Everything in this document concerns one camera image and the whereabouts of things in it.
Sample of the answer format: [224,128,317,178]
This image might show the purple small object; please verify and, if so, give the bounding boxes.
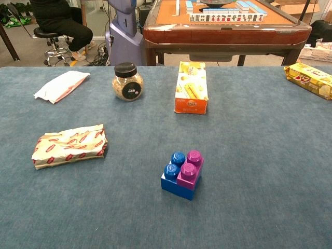
[176,149,205,191]

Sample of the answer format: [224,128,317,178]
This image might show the blue and magenta toy block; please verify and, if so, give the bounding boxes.
[160,151,200,201]

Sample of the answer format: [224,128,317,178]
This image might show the orange biscuit box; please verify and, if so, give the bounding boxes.
[174,61,209,115]

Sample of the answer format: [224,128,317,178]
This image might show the glass jar with black lid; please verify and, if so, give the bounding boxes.
[112,62,144,102]

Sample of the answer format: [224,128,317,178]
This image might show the crumpled red-patterned paper bag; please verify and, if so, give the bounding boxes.
[31,123,108,171]

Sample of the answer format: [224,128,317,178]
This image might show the brown mahjong table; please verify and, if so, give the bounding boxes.
[142,0,312,67]

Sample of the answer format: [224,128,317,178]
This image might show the white pink pouch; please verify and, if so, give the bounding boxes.
[33,70,91,104]

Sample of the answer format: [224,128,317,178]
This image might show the face-up mahjong tile row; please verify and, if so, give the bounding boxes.
[189,12,265,23]

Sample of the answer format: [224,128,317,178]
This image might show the blue-backed mahjong tile row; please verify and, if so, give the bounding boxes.
[202,8,241,14]

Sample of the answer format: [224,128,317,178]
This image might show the black dish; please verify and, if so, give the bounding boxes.
[199,0,234,7]

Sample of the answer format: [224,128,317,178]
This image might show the black rolling stool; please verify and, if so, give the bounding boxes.
[33,26,75,67]

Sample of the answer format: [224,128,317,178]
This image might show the person in black clothes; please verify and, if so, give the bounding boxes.
[30,0,97,62]

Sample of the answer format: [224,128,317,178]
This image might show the yellow snack packet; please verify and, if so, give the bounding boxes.
[283,62,332,101]

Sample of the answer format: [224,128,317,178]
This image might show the white plastic basket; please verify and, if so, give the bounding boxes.
[298,46,332,67]

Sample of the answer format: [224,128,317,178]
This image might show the dark table leg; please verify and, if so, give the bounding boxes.
[0,22,21,62]

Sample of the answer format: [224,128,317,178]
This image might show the green bag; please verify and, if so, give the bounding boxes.
[2,15,32,29]

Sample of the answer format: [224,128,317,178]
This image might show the tangled floor cables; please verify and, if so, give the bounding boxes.
[87,43,111,67]

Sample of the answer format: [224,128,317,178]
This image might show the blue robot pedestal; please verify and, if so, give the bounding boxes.
[105,0,147,67]

